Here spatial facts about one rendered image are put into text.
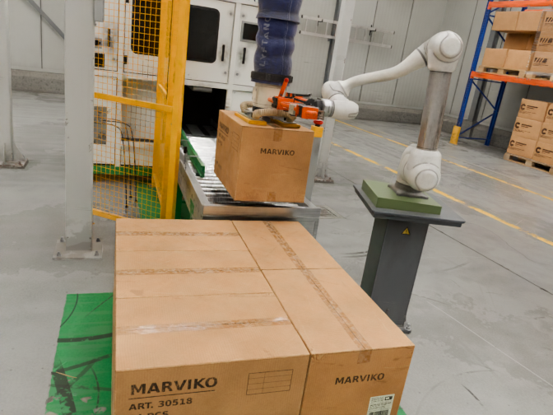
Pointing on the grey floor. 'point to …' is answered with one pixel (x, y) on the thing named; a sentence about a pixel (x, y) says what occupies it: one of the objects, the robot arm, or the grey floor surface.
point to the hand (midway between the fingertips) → (283, 103)
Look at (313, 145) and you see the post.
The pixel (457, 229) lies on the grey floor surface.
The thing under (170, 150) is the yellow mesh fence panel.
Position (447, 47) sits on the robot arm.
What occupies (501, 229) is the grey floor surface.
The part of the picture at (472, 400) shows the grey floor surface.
